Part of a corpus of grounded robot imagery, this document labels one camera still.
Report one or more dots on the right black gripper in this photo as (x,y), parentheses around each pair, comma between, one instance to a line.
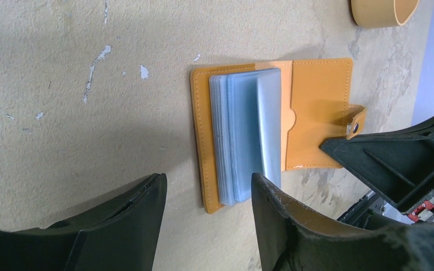
(398,165)

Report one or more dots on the orange leather card holder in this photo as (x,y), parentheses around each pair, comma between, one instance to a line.
(314,106)

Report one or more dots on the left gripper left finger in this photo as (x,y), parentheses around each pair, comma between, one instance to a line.
(119,234)

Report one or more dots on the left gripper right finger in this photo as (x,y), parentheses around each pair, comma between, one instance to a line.
(293,236)

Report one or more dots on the tan oval tray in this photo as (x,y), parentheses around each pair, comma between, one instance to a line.
(371,14)

